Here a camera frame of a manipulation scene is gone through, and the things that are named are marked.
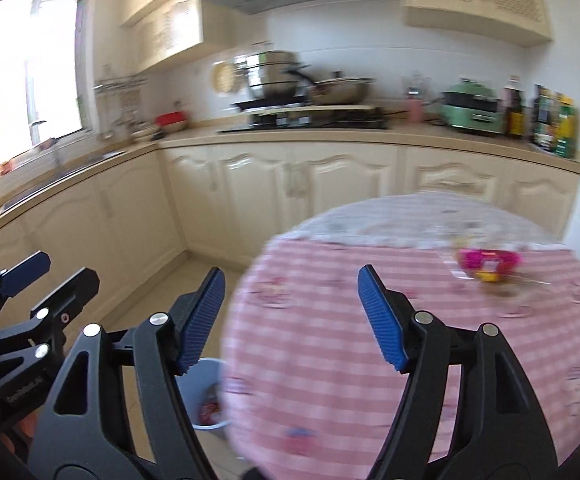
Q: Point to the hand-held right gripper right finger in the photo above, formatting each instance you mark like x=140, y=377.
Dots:
x=382, y=325

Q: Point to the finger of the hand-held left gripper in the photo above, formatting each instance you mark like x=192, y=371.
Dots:
x=27, y=272
x=77, y=292

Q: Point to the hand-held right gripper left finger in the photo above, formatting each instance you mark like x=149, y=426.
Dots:
x=202, y=322

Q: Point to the pale blue waste bin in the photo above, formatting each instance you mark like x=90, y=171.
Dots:
x=192, y=385

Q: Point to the red wrapper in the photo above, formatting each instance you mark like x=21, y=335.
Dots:
x=208, y=402

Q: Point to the pink snack packet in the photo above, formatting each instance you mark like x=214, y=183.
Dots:
x=485, y=260

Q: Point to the clear plastic wrapper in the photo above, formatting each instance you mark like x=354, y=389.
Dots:
x=450, y=240

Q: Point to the metal tap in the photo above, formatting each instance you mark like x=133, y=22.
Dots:
x=49, y=142

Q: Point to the cream base cabinets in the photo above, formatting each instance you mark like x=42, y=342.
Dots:
x=250, y=195

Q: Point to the white dishes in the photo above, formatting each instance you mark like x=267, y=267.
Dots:
x=144, y=132

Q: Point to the red bowl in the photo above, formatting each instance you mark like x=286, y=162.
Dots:
x=171, y=121

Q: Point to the beige kitchen countertop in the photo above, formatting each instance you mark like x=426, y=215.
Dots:
x=320, y=137

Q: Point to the kitchen window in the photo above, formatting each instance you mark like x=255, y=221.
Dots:
x=29, y=70

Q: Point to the black gas hob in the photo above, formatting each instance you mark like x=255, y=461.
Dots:
x=320, y=122

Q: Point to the pink utensil holder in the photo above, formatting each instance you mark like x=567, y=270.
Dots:
x=414, y=109

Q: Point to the green electric cooker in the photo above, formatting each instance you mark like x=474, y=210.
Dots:
x=470, y=107

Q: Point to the steel wok with lid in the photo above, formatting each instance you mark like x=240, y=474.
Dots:
x=340, y=91

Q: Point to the round cream strainer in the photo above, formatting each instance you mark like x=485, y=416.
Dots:
x=223, y=76

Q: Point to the dark sauce bottle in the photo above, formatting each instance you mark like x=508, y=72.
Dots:
x=514, y=110

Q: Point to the stacked steel pot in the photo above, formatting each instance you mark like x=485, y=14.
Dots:
x=270, y=75

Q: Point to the wall utensil rail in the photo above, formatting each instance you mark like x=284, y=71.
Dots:
x=119, y=82

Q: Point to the cream wall cabinet row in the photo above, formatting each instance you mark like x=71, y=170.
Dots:
x=164, y=25

